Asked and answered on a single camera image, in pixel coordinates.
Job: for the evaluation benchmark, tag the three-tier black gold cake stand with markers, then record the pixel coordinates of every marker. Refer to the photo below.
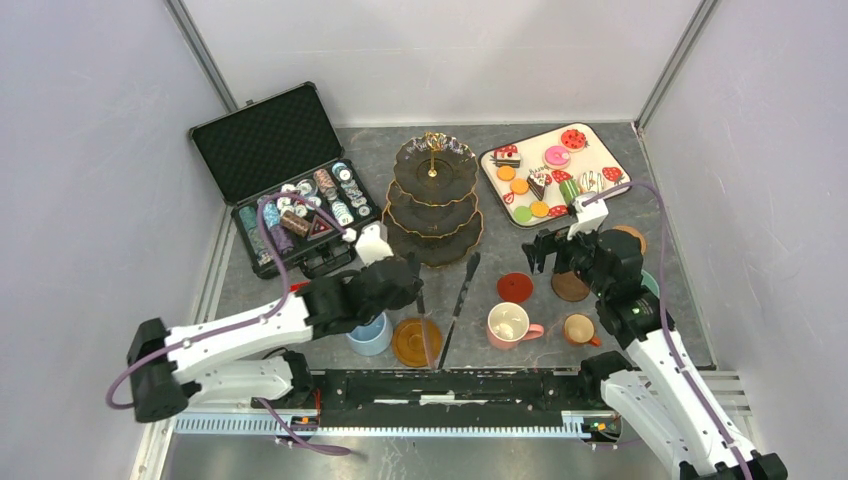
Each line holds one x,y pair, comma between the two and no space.
432,207

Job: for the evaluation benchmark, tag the orange toy macaron middle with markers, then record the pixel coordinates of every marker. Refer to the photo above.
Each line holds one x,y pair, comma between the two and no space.
519,186

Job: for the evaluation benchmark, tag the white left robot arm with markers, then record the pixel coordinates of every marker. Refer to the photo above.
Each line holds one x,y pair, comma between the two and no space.
169,369

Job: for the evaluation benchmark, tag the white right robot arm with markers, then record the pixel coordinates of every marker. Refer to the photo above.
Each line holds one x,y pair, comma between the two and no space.
650,382

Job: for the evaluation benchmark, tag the red triangle dealer plaque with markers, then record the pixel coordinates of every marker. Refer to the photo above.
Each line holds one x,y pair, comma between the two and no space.
320,227

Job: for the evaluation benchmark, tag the red strawberry toy tart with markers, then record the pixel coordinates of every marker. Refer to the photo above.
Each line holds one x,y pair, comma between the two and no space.
573,140

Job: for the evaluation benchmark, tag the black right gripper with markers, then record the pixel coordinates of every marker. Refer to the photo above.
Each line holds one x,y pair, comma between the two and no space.
546,242

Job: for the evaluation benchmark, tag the red round coaster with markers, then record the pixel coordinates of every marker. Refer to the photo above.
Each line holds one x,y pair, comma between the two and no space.
515,287

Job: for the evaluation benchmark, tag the orange toy macaron upper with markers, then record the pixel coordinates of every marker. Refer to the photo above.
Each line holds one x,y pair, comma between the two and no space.
506,173

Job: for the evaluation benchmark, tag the woven rattan coaster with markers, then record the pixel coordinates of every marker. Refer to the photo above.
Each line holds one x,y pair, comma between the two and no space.
635,233

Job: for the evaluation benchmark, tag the white chocolate striped toy donut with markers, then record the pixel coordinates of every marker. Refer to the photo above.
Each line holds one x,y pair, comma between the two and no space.
592,182

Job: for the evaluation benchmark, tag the green toy cake roll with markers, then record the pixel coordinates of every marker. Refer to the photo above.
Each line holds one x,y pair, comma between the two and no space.
569,190

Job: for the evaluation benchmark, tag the light blue mug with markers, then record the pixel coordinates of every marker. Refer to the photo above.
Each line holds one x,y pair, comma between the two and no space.
371,339

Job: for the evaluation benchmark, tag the amber glass saucer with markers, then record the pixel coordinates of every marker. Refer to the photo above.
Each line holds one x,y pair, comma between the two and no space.
417,343

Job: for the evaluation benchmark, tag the black poker chip case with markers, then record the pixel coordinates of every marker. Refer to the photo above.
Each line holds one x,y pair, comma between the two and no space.
284,141

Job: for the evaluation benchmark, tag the pink mug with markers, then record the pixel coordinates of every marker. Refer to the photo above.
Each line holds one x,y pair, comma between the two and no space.
508,324

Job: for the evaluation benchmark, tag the orange toy macaron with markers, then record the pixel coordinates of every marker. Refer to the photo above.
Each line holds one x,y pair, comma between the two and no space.
519,186
539,209
506,173

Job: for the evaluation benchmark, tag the green toy macaron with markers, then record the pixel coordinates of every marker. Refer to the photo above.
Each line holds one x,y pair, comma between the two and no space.
522,215

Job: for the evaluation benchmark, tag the dark brown wooden coaster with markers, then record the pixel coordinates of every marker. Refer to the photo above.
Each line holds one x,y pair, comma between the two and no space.
569,287

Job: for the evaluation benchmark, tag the orange toy macaron lower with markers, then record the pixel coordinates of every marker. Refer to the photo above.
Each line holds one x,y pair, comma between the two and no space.
539,209

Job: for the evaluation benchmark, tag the chocolate cake slice toy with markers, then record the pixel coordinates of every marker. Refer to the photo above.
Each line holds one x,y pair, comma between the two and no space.
538,182

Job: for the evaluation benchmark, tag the mint green cup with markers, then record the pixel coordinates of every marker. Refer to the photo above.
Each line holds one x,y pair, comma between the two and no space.
650,283

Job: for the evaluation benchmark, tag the strawberry layer cake slice toy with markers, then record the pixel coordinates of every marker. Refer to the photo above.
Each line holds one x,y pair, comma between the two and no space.
507,155

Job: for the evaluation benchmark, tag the small orange brown cup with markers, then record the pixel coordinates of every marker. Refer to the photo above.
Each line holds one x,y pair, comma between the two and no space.
579,329

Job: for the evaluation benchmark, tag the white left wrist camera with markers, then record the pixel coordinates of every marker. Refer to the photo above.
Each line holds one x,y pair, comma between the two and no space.
370,242

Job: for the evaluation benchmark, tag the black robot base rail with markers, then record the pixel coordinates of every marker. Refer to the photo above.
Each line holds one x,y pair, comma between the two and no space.
466,402

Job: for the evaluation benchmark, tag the cream strawberry serving tray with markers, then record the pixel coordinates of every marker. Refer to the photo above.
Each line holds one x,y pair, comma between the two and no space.
596,156

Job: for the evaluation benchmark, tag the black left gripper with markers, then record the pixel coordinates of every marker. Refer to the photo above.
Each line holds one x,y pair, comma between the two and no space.
409,295

